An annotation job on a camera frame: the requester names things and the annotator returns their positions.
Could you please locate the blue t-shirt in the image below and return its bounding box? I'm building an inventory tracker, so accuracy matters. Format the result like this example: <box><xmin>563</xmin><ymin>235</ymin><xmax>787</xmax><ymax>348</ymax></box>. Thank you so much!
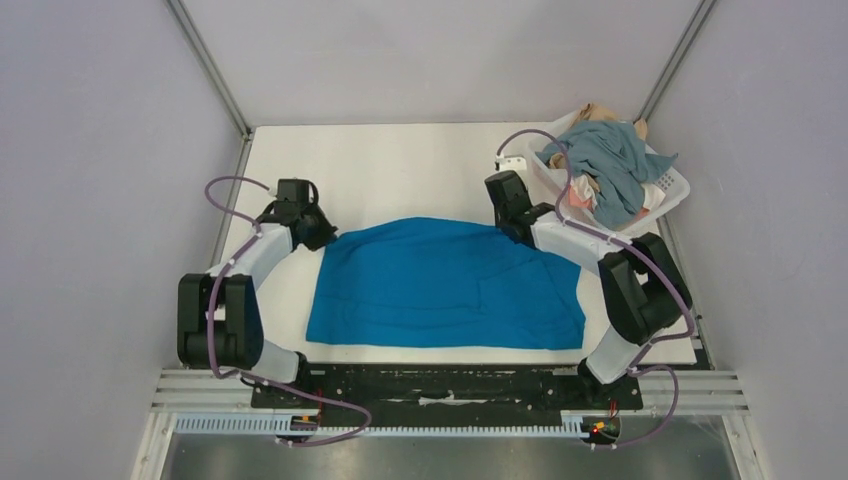
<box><xmin>305</xmin><ymin>217</ymin><xmax>586</xmax><ymax>350</ymax></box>

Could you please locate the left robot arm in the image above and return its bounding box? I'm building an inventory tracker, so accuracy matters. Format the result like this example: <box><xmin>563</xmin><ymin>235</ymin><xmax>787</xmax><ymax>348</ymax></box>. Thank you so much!
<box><xmin>176</xmin><ymin>178</ymin><xmax>337</xmax><ymax>408</ymax></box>

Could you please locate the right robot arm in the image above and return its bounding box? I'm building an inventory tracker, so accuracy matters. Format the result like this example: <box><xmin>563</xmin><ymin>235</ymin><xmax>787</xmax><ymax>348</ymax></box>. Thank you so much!
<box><xmin>485</xmin><ymin>170</ymin><xmax>695</xmax><ymax>408</ymax></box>

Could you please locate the pink t-shirt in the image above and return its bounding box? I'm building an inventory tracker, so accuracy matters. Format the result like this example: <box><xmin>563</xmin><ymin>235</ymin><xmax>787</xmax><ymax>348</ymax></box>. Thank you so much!
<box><xmin>564</xmin><ymin>185</ymin><xmax>651</xmax><ymax>221</ymax></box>

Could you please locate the grey-blue t-shirt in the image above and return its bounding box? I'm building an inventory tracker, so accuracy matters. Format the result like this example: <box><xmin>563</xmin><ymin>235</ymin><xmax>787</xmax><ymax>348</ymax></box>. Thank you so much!
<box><xmin>535</xmin><ymin>121</ymin><xmax>679</xmax><ymax>231</ymax></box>

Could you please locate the beige t-shirt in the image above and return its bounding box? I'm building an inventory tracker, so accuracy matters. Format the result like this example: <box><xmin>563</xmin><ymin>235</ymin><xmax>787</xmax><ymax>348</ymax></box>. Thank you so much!
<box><xmin>547</xmin><ymin>103</ymin><xmax>648</xmax><ymax>169</ymax></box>

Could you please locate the white t-shirt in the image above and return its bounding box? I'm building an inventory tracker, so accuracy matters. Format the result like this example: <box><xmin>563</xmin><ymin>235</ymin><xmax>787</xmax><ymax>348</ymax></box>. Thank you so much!
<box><xmin>568</xmin><ymin>174</ymin><xmax>666</xmax><ymax>215</ymax></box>

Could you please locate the white laundry basket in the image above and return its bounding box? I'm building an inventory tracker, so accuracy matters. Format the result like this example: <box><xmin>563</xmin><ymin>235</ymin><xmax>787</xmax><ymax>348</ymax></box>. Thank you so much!
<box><xmin>523</xmin><ymin>111</ymin><xmax>692</xmax><ymax>240</ymax></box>

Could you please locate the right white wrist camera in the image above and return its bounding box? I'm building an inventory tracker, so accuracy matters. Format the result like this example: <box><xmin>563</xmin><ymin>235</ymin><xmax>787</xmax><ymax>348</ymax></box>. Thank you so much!
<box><xmin>495</xmin><ymin>154</ymin><xmax>528</xmax><ymax>172</ymax></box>

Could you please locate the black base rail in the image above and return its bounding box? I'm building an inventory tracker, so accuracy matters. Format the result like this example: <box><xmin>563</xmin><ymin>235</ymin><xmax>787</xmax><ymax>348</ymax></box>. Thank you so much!
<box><xmin>251</xmin><ymin>363</ymin><xmax>643</xmax><ymax>428</ymax></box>

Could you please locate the white cable duct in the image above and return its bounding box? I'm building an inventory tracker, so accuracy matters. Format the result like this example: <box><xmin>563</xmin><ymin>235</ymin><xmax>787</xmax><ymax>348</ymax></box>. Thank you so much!
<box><xmin>173</xmin><ymin>413</ymin><xmax>608</xmax><ymax>441</ymax></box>

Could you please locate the aluminium frame left post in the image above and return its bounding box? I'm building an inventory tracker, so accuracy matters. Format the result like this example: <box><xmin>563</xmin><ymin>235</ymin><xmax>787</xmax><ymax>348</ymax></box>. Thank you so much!
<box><xmin>164</xmin><ymin>0</ymin><xmax>254</xmax><ymax>265</ymax></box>

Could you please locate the aluminium frame post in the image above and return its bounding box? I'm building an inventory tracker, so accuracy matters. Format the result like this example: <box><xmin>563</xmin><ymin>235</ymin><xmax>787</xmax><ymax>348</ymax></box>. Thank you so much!
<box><xmin>164</xmin><ymin>0</ymin><xmax>254</xmax><ymax>265</ymax></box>
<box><xmin>637</xmin><ymin>0</ymin><xmax>719</xmax><ymax>121</ymax></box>

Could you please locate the aluminium frame right post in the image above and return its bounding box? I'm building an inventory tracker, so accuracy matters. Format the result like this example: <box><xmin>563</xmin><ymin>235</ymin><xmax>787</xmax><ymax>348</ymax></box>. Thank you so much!
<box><xmin>637</xmin><ymin>0</ymin><xmax>719</xmax><ymax>121</ymax></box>

